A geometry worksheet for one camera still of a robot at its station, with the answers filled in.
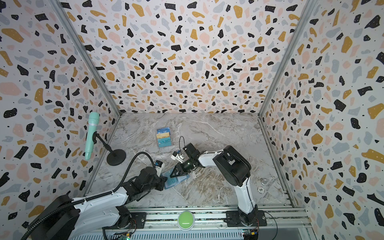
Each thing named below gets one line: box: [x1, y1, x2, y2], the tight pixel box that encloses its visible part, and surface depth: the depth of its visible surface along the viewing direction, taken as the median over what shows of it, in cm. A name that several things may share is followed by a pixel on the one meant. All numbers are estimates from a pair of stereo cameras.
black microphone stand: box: [92, 131, 127, 166], surface depth 96 cm
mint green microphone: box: [84, 111, 100, 161], surface depth 74 cm
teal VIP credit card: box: [165, 175, 187, 188], surface depth 87 cm
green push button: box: [177, 210, 195, 232], surface depth 74 cm
